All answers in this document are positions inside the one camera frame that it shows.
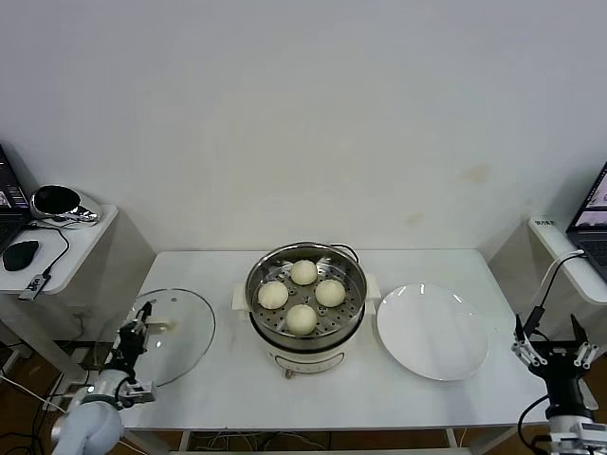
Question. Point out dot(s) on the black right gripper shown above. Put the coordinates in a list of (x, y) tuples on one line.
[(562, 367)]

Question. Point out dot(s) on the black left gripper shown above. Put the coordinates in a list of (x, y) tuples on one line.
[(129, 346)]

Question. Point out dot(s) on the round glass pot lid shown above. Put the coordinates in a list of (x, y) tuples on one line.
[(189, 332)]

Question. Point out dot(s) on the white steamed baozi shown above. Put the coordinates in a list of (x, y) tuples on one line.
[(330, 292), (303, 272), (301, 318), (273, 294)]

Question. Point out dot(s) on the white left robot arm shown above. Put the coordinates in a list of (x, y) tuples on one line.
[(90, 426)]

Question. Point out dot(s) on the stainless steel steamer basket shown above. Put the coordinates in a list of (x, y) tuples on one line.
[(341, 317)]

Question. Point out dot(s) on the small grey usb hub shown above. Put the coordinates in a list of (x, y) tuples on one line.
[(34, 288)]

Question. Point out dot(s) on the open dark laptop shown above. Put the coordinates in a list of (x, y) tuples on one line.
[(9, 223), (588, 232)]

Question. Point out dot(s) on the white table leg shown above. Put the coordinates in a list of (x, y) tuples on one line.
[(185, 441), (451, 438)]

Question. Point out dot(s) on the black computer mouse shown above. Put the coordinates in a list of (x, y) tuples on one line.
[(20, 256)]

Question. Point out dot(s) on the shiny chrome helmet object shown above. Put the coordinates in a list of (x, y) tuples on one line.
[(57, 204)]

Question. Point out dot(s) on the round white plate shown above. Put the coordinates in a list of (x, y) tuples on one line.
[(398, 303)]

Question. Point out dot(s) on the cream electric cooker pot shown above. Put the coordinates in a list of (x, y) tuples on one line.
[(308, 362)]

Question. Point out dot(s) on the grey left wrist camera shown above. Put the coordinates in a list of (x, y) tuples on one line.
[(140, 393)]

